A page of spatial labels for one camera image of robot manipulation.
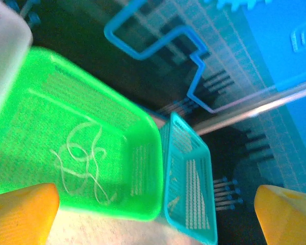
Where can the green plastic basket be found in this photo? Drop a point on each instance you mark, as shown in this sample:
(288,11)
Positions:
(40,114)

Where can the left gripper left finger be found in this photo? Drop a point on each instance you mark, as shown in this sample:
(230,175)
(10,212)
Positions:
(18,217)

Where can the white rubber bands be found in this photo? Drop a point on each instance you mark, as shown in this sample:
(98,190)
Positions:
(88,163)

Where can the white plastic basket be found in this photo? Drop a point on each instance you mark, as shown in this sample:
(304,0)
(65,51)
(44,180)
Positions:
(5,51)

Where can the teal plastic basket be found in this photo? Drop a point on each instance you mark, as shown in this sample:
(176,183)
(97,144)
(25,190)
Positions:
(191,163)

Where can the aluminium frame post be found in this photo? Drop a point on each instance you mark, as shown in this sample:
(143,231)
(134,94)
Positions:
(257,112)

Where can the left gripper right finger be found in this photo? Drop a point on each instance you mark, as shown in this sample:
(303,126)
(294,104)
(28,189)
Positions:
(290,219)

